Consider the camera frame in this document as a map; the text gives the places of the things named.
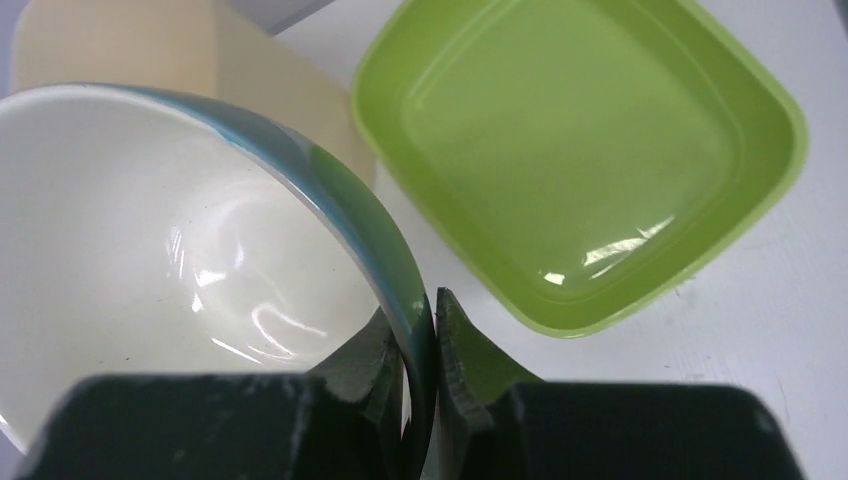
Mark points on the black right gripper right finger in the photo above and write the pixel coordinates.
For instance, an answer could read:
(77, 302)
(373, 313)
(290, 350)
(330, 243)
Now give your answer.
(497, 420)

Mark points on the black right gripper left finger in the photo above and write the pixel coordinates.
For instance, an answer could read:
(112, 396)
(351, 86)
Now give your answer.
(339, 420)

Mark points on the white bowl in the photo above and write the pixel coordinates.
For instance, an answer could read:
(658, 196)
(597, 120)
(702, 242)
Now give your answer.
(149, 232)

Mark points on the green plastic tub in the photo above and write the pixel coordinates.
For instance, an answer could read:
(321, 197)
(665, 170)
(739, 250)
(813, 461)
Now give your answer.
(581, 157)

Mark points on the cream plastic bin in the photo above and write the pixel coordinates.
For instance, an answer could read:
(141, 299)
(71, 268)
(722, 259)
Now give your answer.
(199, 47)

